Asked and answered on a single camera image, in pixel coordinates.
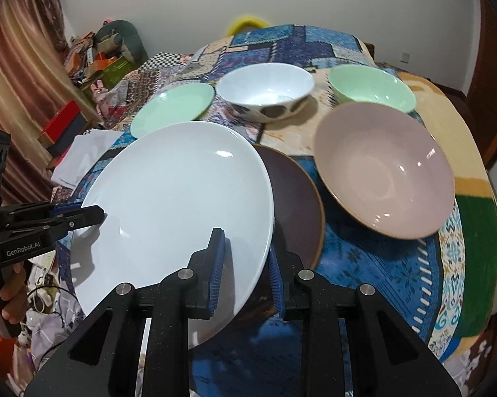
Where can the orange green box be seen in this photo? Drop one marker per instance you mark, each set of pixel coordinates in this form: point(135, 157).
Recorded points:
point(110, 71)

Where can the person's left hand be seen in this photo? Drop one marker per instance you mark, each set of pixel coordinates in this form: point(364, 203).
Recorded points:
point(15, 294)

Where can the patchwork patterned tablecloth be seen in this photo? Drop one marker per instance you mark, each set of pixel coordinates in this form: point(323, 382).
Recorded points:
point(442, 286)

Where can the yellow round object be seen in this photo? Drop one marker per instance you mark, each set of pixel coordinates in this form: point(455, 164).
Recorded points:
point(245, 24)

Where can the pink ceramic bowl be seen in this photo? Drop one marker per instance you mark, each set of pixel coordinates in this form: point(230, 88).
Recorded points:
point(385, 169)

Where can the red box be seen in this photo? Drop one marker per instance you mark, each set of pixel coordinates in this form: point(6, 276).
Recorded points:
point(58, 134)

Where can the small green plate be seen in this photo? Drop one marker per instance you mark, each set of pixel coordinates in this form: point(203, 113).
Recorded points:
point(184, 103)

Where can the large white plate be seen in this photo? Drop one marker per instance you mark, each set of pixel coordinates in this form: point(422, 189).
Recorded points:
point(162, 196)

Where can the green bowl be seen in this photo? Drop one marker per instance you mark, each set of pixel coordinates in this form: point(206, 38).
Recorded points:
point(356, 83)

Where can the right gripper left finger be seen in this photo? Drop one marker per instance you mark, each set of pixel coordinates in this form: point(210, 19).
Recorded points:
point(207, 265)

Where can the dark brown plate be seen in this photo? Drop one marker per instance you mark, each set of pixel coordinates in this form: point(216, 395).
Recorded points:
point(298, 209)

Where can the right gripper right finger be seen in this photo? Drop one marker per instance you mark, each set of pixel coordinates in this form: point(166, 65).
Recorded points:
point(288, 297)

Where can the brown striped curtain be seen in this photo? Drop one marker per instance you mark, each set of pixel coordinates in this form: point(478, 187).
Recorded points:
point(34, 86)

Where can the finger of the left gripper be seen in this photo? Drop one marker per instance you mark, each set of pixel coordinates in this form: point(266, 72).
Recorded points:
point(75, 216)

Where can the white paper sheet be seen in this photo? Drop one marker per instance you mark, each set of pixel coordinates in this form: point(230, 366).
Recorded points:
point(83, 154)

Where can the white patterned bowl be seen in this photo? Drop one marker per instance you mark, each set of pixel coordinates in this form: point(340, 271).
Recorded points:
point(266, 92)

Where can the pink bunny toy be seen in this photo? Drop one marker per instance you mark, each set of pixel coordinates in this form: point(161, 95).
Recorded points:
point(98, 91)

